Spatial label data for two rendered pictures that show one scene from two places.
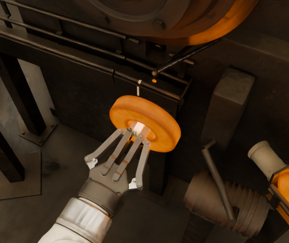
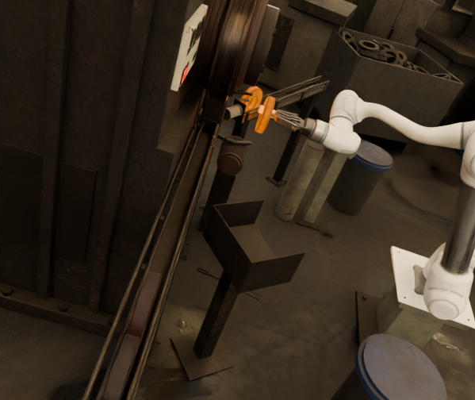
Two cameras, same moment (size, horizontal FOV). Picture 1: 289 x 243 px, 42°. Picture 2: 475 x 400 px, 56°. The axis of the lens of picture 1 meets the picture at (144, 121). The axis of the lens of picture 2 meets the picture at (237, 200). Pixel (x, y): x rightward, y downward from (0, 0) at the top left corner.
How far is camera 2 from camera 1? 2.00 m
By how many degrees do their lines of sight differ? 76
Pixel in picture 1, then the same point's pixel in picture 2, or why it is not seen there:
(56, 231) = (331, 128)
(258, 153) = (232, 111)
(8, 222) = (245, 345)
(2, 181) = (212, 363)
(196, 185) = (236, 155)
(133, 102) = (271, 101)
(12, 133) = (154, 375)
